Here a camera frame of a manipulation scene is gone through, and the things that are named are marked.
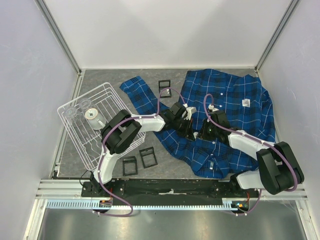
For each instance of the black frame front middle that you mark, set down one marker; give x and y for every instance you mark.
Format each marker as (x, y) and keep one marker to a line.
(148, 157)

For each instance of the white ceramic mug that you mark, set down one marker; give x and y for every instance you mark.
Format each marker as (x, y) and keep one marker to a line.
(95, 119)

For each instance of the black frame at back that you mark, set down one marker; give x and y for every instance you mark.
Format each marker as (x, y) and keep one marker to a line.
(164, 88)

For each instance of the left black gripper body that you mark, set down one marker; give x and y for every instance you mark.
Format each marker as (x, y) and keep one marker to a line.
(183, 127)

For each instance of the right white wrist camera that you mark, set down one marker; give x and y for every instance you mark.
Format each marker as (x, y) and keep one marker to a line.
(212, 108)

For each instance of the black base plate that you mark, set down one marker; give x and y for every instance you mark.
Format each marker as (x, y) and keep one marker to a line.
(142, 187)

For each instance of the clear glass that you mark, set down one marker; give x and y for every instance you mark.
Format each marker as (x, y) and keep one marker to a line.
(85, 104)
(72, 115)

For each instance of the clear glass left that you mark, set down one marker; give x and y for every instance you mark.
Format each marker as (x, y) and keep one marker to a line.
(72, 115)

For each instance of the light blue cable duct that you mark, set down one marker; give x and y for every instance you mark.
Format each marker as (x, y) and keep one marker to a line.
(105, 204)

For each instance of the clear glass right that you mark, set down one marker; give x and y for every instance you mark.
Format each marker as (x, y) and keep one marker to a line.
(85, 104)

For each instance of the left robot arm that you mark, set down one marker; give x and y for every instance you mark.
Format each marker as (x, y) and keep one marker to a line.
(119, 134)

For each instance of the left aluminium frame post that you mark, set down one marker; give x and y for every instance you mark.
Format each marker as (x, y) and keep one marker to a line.
(58, 34)

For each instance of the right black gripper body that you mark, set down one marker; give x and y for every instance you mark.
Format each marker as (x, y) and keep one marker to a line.
(208, 131)

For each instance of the right aluminium frame post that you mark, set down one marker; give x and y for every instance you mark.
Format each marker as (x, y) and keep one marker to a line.
(288, 13)

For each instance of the black frame near rack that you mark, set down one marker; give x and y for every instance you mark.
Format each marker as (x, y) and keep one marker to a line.
(129, 166)

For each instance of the white wire dish rack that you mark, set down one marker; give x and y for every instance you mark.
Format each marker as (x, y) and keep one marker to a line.
(88, 142)

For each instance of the blue plaid shirt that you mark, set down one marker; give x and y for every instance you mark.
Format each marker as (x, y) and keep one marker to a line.
(247, 106)

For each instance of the aluminium frame post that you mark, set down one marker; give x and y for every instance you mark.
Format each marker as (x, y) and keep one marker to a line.
(58, 34)
(288, 13)

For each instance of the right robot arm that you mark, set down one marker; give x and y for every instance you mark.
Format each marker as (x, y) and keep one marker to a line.
(278, 169)

